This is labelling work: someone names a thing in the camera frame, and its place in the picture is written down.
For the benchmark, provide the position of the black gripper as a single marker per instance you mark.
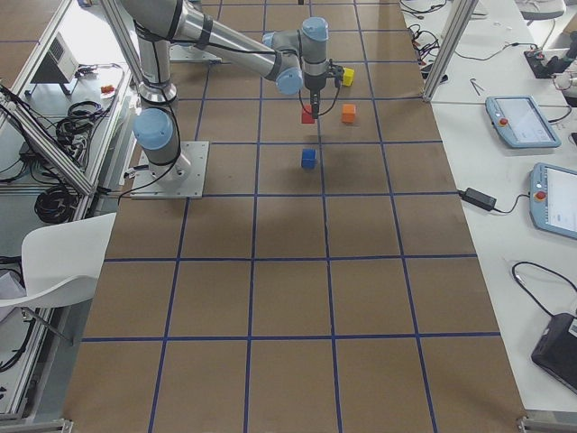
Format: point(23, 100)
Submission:
point(314, 86)

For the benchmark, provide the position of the red block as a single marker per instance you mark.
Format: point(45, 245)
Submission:
point(306, 115)

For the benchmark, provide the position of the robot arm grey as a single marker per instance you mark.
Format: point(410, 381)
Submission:
point(292, 60)

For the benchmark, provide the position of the yellow block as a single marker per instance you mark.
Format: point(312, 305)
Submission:
point(348, 77)

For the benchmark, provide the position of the orange block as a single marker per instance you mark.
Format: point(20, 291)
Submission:
point(348, 114)

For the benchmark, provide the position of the blue block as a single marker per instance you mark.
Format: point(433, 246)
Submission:
point(308, 159)

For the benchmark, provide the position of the black power brick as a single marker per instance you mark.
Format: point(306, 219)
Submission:
point(477, 198)

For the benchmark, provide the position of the upper teach pendant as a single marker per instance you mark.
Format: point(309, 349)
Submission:
point(520, 123)

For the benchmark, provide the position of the teach pendant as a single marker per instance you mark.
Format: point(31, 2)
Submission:
point(520, 123)
point(552, 199)

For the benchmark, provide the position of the grey control box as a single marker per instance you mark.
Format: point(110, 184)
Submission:
point(58, 66)

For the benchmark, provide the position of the lower teach pendant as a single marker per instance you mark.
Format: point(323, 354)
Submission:
point(552, 199)

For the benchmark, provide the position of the white chair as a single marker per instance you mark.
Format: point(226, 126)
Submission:
point(62, 263)

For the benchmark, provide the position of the black laptop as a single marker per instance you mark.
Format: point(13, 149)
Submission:
point(555, 352)

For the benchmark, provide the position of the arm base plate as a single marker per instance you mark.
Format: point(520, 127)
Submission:
point(185, 180)

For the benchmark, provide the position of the aluminium frame post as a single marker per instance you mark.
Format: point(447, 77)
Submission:
point(458, 19)

